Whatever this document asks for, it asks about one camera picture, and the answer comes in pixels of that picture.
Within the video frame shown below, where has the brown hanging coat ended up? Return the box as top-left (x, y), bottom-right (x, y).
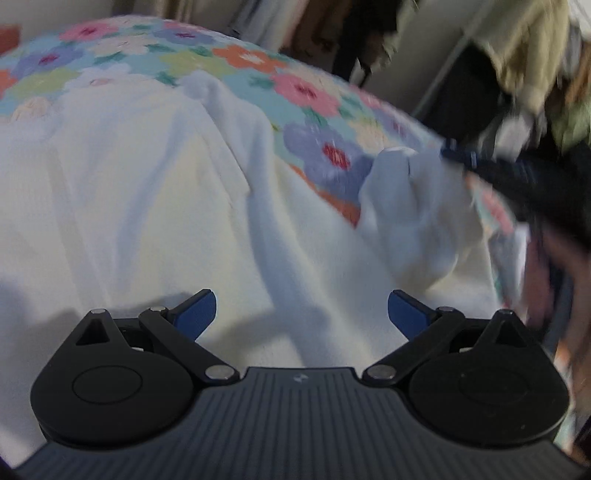
top-left (281, 0), bottom-right (345, 59)

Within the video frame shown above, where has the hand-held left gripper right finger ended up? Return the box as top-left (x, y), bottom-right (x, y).
top-left (362, 289), bottom-right (533, 385)

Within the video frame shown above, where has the black hanging coat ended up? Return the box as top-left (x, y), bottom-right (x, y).
top-left (332, 0), bottom-right (402, 84)

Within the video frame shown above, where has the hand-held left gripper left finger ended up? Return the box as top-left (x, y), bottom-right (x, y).
top-left (75, 289), bottom-right (240, 385)

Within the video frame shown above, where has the person's right hand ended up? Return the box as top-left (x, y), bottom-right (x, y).
top-left (547, 230), bottom-right (591, 297)

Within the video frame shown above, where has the beige hanging jacket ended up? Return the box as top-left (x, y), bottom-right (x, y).
top-left (475, 0), bottom-right (571, 112)

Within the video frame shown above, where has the grey hanging garment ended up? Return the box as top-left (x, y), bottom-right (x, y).
top-left (480, 111), bottom-right (550, 160)

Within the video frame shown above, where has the grey metal rack pole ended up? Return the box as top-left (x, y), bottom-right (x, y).
top-left (413, 0), bottom-right (490, 119)

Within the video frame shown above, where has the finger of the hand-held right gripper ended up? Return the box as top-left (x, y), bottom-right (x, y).
top-left (438, 137), bottom-right (514, 186)

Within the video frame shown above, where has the floral bed sheet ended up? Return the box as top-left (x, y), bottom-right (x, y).
top-left (0, 16), bottom-right (527, 315)

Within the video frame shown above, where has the white hanging dress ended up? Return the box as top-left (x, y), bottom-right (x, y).
top-left (228, 0), bottom-right (287, 45)

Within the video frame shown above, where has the dark hanging garment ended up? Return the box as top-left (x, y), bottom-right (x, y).
top-left (429, 44), bottom-right (504, 148)

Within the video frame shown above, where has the cream fleece jacket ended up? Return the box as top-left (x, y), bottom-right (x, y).
top-left (0, 74), bottom-right (499, 467)

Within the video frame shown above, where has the green hanging jacket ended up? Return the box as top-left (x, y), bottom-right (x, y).
top-left (549, 83), bottom-right (591, 148)

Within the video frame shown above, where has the small white garment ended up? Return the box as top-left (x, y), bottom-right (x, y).
top-left (489, 226), bottom-right (530, 305)

